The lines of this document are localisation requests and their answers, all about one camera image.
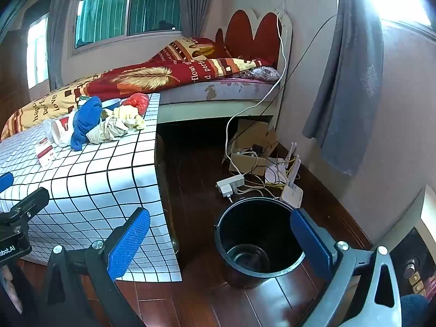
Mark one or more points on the bed with red blanket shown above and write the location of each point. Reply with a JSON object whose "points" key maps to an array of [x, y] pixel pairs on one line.
{"points": [[143, 75]]}

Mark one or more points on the grey floral mattress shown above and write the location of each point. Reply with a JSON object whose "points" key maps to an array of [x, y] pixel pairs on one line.
{"points": [[231, 90]]}

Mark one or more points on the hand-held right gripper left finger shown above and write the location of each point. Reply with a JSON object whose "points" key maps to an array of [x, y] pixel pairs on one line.
{"points": [[127, 242]]}

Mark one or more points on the beige cloth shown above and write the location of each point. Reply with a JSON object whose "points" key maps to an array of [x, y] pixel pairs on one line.
{"points": [[107, 129]]}

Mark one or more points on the white grid tablecloth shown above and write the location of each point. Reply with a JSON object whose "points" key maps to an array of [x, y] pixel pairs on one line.
{"points": [[102, 177]]}

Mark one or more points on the pale yellow glove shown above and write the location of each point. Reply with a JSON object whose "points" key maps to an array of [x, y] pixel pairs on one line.
{"points": [[127, 114]]}

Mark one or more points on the small bright window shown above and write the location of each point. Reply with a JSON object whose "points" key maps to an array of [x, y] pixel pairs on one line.
{"points": [[37, 51]]}

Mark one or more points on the cardboard box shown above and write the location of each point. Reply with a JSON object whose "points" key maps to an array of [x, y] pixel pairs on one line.
{"points": [[248, 163]]}

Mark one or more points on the blue cup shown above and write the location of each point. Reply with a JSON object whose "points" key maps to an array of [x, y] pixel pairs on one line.
{"points": [[110, 104]]}

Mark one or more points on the red and white pack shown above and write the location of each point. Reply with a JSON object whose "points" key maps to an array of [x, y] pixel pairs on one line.
{"points": [[46, 153]]}

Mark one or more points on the white router with antennas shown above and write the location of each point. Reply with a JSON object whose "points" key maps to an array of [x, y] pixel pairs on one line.
{"points": [[291, 194]]}

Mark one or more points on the red plastic bag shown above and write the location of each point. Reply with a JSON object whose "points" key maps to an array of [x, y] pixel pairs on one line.
{"points": [[138, 101]]}

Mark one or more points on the black power adapter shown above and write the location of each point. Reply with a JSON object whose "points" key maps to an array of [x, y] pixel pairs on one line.
{"points": [[257, 149]]}

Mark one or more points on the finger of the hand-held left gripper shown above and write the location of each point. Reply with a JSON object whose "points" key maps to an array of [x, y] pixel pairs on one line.
{"points": [[32, 201], [5, 181]]}

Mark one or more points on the large sliding window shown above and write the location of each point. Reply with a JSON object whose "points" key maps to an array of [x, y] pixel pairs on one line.
{"points": [[150, 10]]}

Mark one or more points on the green and white box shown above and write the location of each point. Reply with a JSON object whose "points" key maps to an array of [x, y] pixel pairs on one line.
{"points": [[83, 100]]}

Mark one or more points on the grey patterned curtain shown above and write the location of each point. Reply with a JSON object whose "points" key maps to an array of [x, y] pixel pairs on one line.
{"points": [[344, 92]]}

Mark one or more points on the dark cabinet with knob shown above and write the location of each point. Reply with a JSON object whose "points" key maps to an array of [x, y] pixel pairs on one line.
{"points": [[415, 255]]}

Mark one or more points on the white cup with red print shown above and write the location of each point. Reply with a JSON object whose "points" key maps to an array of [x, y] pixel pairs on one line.
{"points": [[63, 131]]}

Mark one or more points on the floral pillow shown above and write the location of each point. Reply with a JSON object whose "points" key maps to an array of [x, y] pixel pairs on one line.
{"points": [[262, 73]]}

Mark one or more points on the blue cloth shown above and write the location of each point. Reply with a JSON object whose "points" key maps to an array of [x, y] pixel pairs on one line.
{"points": [[85, 122]]}

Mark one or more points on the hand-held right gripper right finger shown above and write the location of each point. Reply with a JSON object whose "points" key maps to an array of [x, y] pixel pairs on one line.
{"points": [[311, 242]]}

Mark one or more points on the black plastic bucket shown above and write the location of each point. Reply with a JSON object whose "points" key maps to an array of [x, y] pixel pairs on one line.
{"points": [[245, 224]]}

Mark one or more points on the white power strip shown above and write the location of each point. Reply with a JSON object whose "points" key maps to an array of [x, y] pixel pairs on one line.
{"points": [[231, 184]]}

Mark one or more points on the bed with red headboard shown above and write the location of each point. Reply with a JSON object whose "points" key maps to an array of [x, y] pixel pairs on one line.
{"points": [[252, 30]]}

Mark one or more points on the white board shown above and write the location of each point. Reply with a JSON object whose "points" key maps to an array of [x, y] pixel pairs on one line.
{"points": [[430, 207]]}

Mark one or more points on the brown wooden door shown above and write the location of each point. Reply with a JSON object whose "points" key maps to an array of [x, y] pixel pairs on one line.
{"points": [[12, 81]]}

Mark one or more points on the white paper sheet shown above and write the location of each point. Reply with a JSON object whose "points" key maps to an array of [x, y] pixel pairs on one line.
{"points": [[272, 173]]}

